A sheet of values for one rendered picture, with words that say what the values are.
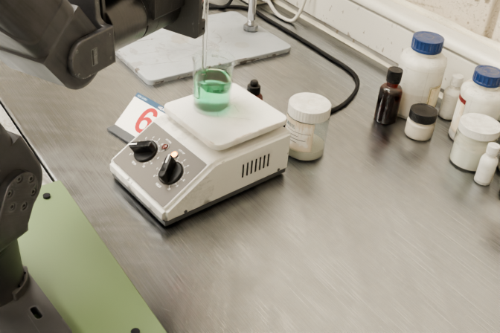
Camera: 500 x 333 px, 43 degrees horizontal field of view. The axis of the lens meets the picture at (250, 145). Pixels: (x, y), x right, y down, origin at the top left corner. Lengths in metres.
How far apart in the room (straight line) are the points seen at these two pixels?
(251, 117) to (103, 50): 0.29
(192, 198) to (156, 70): 0.37
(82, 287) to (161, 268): 0.12
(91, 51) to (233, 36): 0.68
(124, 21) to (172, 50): 0.55
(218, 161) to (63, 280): 0.24
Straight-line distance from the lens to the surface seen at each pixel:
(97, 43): 0.56
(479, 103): 0.96
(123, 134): 0.92
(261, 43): 1.20
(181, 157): 0.77
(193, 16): 0.67
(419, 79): 1.00
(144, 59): 1.12
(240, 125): 0.79
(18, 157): 0.54
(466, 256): 0.80
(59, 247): 0.67
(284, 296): 0.69
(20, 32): 0.51
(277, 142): 0.81
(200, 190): 0.76
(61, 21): 0.53
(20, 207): 0.55
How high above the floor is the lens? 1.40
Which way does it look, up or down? 34 degrees down
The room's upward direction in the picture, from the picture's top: 5 degrees clockwise
